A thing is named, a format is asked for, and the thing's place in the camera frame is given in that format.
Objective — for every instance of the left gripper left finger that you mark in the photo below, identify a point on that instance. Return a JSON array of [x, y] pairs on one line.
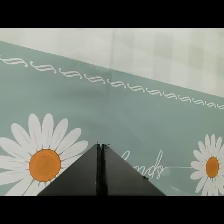
[[80, 176]]

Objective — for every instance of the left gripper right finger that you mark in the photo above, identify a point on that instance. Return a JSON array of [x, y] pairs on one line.
[[123, 176]]

